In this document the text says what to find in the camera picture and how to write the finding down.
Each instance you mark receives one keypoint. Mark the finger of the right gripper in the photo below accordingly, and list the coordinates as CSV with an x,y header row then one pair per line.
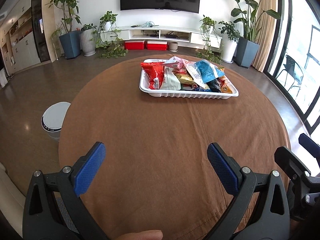
x,y
312,147
290,163

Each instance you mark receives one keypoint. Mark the plant in white tall pot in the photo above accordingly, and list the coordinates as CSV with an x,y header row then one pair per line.
x,y
230,39

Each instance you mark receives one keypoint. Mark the plant in white ribbed pot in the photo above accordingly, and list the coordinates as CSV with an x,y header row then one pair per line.
x,y
87,39

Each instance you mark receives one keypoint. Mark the trailing pothos plant left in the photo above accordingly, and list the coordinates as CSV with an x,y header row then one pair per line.
x,y
107,39

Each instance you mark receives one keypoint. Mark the right red storage box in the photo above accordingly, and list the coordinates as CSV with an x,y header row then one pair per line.
x,y
156,45

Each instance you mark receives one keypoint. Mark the white cabinet wall unit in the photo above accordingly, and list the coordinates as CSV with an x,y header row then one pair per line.
x,y
18,46

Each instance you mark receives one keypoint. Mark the black balcony chair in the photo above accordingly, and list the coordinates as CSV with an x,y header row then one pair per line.
x,y
291,68

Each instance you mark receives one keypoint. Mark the clear orange cake pack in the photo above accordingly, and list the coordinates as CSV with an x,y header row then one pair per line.
x,y
195,74

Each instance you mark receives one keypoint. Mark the brown round tablecloth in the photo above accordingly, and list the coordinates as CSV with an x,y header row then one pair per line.
x,y
156,174

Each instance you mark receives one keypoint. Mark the left red storage box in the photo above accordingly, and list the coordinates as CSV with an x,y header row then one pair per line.
x,y
134,45

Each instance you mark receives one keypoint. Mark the black sliding door frame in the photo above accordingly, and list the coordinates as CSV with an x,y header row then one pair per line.
x,y
297,35

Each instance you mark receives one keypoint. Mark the trailing pothos plant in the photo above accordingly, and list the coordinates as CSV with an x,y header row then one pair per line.
x,y
107,39
207,29

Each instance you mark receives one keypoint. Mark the small brown pot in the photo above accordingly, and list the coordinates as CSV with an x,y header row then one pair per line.
x,y
173,46

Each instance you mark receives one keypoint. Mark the black snack pack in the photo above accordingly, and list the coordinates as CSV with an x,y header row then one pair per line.
x,y
214,86

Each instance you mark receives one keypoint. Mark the left human hand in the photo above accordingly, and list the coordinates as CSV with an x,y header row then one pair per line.
x,y
143,235

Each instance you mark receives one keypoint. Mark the red storage box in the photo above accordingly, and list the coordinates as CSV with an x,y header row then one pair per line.
x,y
156,45
134,45

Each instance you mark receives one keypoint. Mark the blue biscuit pack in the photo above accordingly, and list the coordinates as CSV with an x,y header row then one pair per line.
x,y
200,89

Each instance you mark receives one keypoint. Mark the trailing pothos plant right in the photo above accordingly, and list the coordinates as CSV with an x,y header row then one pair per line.
x,y
207,29

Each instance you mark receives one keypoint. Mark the tall plant blue pot left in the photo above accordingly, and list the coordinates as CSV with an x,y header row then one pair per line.
x,y
70,39

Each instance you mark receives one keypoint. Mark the white plastic tray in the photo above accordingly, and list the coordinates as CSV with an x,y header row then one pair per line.
x,y
186,90

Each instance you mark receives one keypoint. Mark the orange snack bar pack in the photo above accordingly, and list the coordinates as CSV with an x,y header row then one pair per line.
x,y
224,85

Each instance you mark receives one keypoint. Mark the gold wafer pack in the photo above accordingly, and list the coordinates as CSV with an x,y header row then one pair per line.
x,y
185,79

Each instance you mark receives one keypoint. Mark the light blue snack bag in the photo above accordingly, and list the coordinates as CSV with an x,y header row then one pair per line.
x,y
208,71

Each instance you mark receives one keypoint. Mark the pink cartoon snack bag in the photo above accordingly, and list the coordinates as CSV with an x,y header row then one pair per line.
x,y
176,63

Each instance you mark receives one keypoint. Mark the red snack bag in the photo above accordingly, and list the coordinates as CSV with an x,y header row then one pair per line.
x,y
155,72

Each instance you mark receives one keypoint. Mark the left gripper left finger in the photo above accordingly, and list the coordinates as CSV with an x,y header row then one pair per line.
x,y
53,208

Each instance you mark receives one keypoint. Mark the white snack bag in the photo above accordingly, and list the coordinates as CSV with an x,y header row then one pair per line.
x,y
170,81

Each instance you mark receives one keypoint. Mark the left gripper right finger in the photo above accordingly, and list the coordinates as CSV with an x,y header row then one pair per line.
x,y
259,207

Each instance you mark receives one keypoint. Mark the beige curtain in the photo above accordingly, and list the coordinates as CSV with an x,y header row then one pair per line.
x,y
266,35

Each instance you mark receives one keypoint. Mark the large leaf plant grey pot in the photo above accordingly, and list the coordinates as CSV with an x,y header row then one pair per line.
x,y
246,13

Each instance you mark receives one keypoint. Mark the white tv console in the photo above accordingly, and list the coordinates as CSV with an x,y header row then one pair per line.
x,y
185,37

